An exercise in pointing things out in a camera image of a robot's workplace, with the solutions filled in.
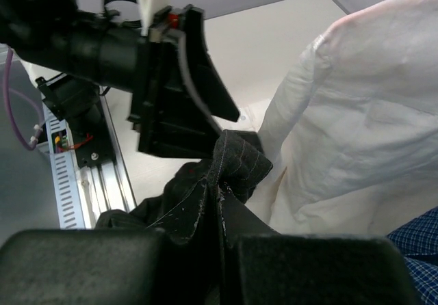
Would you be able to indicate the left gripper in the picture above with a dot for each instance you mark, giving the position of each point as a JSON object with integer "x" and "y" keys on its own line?
{"x": 179, "y": 92}

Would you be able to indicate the black pinstripe shirt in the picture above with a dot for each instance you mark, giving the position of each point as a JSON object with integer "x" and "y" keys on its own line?
{"x": 238, "y": 160}

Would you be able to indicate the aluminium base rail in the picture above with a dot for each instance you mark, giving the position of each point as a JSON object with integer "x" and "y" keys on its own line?
{"x": 82, "y": 194}

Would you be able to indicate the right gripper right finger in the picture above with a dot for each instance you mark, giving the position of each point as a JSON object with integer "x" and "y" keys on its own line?
{"x": 261, "y": 266}

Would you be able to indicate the white shirt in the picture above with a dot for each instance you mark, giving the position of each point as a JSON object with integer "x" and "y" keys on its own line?
{"x": 352, "y": 129}

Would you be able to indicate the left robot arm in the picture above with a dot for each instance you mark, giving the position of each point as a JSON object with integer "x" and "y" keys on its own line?
{"x": 69, "y": 54}

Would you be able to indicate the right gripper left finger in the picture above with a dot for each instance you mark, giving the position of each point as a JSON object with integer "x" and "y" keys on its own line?
{"x": 168, "y": 262}

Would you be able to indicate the blue checked shirt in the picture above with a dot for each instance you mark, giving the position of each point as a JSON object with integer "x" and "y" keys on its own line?
{"x": 417, "y": 242}

